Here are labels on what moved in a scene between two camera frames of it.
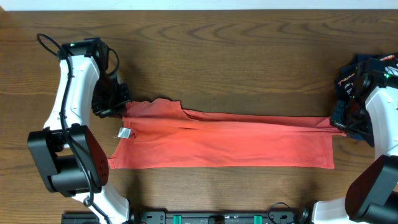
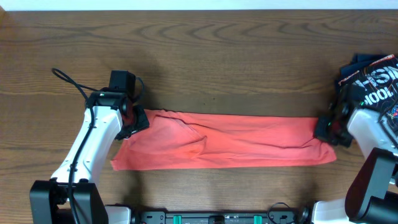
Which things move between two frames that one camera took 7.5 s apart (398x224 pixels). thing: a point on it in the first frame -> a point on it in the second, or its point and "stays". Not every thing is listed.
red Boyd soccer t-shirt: (158, 134) stays
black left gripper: (103, 111) -> (143, 123)
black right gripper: (337, 120) -> (321, 133)
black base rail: (199, 217) stays
